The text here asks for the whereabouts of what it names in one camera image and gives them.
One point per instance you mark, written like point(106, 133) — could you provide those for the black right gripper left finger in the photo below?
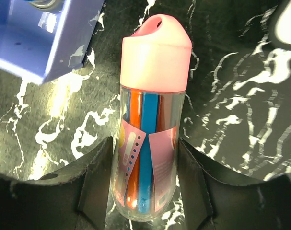
point(73, 197)

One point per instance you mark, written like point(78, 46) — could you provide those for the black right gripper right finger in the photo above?
point(218, 198)

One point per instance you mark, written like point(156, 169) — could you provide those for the colourful pink-capped tube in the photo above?
point(153, 81)

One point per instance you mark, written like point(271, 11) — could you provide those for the purple drawer bin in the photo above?
point(40, 46)

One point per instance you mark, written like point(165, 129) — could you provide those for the clear jar of bands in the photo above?
point(46, 5)

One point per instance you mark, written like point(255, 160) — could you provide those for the black marble pattern mat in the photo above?
point(237, 109)

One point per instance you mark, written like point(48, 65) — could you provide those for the white dry-erase board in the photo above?
point(280, 26)

